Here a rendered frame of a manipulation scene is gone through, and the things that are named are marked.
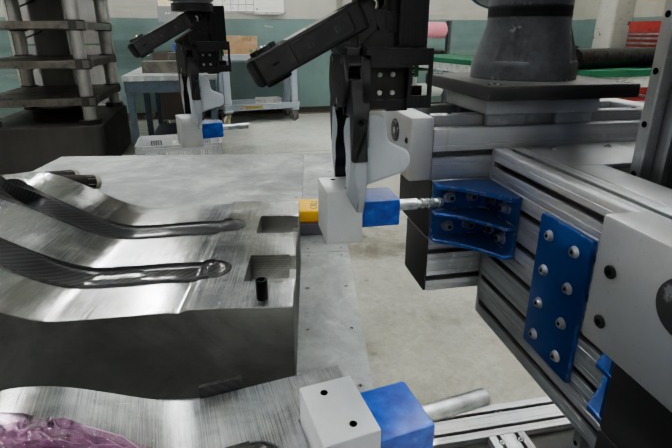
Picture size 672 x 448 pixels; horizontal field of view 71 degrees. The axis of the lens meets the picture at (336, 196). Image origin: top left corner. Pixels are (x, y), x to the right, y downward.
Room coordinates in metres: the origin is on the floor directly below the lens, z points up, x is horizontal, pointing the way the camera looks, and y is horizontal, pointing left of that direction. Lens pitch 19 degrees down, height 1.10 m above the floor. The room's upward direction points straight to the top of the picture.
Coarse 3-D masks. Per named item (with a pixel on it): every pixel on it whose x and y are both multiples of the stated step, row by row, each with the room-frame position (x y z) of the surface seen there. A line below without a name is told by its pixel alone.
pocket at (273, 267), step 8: (256, 256) 0.43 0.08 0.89; (264, 256) 0.43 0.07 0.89; (272, 256) 0.43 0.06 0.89; (280, 256) 0.43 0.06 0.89; (288, 256) 0.43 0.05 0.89; (248, 264) 0.41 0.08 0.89; (256, 264) 0.43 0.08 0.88; (264, 264) 0.43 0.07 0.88; (272, 264) 0.43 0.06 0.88; (280, 264) 0.43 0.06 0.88; (288, 264) 0.43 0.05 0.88; (248, 272) 0.40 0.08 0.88; (256, 272) 0.43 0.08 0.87; (264, 272) 0.43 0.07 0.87; (272, 272) 0.43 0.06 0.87; (280, 272) 0.43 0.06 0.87; (288, 272) 0.43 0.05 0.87; (248, 280) 0.40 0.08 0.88; (272, 280) 0.42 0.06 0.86; (280, 280) 0.42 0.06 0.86
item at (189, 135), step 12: (180, 120) 0.83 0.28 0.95; (192, 120) 0.84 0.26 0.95; (204, 120) 0.89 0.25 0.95; (216, 120) 0.89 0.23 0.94; (180, 132) 0.84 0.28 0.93; (192, 132) 0.84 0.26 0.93; (204, 132) 0.85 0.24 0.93; (216, 132) 0.86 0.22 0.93; (180, 144) 0.86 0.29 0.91; (192, 144) 0.84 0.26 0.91
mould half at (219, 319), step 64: (64, 192) 0.54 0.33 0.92; (64, 256) 0.42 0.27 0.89; (128, 256) 0.44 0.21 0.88; (192, 256) 0.43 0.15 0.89; (0, 320) 0.32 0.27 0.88; (64, 320) 0.32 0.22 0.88; (128, 320) 0.33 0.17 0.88; (192, 320) 0.33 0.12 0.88; (256, 320) 0.33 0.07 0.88; (0, 384) 0.32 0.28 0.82; (64, 384) 0.32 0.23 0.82; (128, 384) 0.32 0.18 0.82; (192, 384) 0.33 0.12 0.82; (256, 384) 0.33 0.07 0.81
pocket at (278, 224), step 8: (264, 216) 0.53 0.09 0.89; (272, 216) 0.53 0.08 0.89; (280, 216) 0.53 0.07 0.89; (288, 216) 0.53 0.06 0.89; (296, 216) 0.53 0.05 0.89; (264, 224) 0.53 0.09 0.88; (272, 224) 0.53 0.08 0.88; (280, 224) 0.53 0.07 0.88; (288, 224) 0.53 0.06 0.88; (296, 224) 0.53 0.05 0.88; (264, 232) 0.53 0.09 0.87; (272, 232) 0.53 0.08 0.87; (280, 232) 0.53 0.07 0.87; (288, 232) 0.53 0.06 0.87
